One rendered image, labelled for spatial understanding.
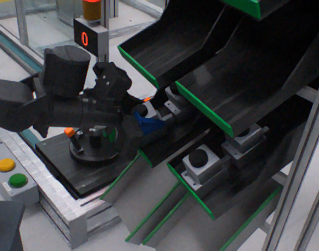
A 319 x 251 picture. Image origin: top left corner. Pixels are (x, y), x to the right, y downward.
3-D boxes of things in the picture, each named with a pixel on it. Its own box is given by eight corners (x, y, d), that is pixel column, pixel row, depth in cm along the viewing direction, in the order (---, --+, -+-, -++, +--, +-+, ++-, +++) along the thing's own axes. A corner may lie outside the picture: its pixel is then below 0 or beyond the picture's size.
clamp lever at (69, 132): (77, 152, 101) (66, 133, 96) (73, 148, 102) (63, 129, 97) (88, 144, 102) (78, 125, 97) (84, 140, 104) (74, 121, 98)
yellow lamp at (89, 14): (89, 21, 105) (88, 3, 102) (79, 15, 108) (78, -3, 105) (104, 18, 108) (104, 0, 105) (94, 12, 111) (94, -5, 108)
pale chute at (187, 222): (190, 300, 71) (177, 298, 68) (154, 247, 80) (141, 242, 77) (297, 187, 69) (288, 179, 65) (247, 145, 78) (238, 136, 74)
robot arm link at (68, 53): (5, 129, 58) (14, 55, 52) (1, 101, 64) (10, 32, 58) (79, 132, 63) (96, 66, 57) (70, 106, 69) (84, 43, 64)
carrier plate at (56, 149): (80, 200, 94) (80, 193, 93) (35, 149, 108) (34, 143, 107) (157, 162, 107) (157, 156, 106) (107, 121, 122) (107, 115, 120)
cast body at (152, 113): (139, 149, 73) (125, 125, 68) (132, 134, 76) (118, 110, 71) (179, 128, 73) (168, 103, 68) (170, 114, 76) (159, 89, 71)
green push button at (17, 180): (14, 192, 94) (13, 186, 93) (7, 183, 97) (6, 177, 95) (30, 185, 96) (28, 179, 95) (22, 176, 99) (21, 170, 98)
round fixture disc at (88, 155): (87, 174, 99) (86, 168, 97) (60, 146, 107) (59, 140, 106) (131, 153, 106) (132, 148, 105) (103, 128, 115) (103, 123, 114)
